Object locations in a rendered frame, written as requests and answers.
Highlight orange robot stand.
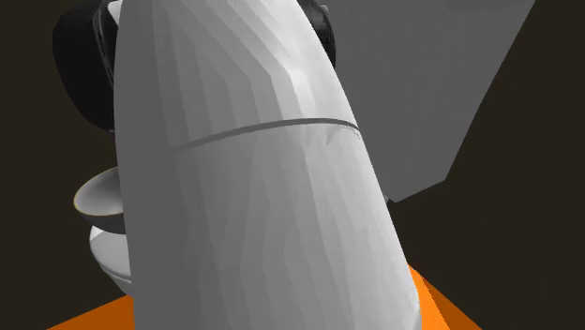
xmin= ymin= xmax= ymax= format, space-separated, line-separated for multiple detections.
xmin=45 ymin=263 xmax=484 ymax=330

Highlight grey bowl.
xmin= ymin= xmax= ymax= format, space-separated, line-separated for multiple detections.
xmin=72 ymin=166 xmax=128 ymax=235

